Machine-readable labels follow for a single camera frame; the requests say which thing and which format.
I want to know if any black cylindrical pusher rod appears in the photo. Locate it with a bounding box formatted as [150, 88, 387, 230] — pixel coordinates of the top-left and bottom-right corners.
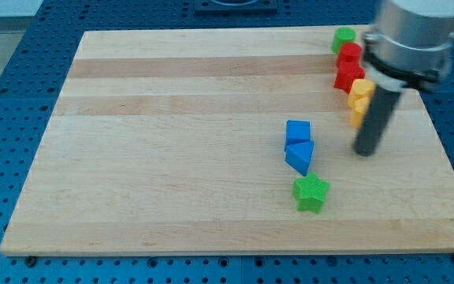
[352, 87, 402, 157]

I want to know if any red star block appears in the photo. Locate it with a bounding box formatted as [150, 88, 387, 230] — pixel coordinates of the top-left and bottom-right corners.
[333, 62, 366, 93]

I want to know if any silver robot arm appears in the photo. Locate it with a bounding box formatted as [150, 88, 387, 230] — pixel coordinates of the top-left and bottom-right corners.
[352, 0, 454, 157]

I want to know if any green star block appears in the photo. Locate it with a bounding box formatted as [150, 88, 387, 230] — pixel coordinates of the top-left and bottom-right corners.
[292, 173, 330, 214]

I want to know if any yellow heart block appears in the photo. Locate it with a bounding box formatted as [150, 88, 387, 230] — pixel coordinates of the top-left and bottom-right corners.
[350, 97, 370, 129]

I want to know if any yellow hexagon block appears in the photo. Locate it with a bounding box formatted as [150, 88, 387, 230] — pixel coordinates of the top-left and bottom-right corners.
[348, 79, 376, 108]

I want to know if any red cylinder block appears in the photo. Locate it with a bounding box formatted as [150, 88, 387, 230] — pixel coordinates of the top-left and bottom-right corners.
[336, 43, 363, 68]

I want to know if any green cylinder block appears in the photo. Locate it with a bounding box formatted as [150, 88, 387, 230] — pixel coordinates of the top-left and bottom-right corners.
[331, 27, 356, 54]

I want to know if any blue cube block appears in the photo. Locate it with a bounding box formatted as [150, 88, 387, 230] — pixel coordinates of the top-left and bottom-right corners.
[285, 120, 311, 150]

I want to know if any blue triangle block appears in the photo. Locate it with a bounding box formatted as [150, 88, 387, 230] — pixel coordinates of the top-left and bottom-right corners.
[285, 140, 314, 177]

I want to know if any wooden board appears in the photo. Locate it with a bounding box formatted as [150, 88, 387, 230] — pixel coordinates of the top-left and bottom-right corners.
[0, 26, 454, 256]

